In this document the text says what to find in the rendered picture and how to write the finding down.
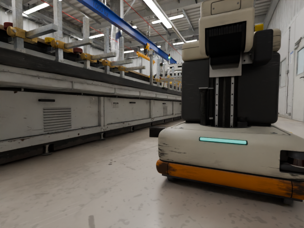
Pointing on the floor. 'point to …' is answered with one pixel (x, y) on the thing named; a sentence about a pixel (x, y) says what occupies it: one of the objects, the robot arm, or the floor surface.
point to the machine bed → (70, 112)
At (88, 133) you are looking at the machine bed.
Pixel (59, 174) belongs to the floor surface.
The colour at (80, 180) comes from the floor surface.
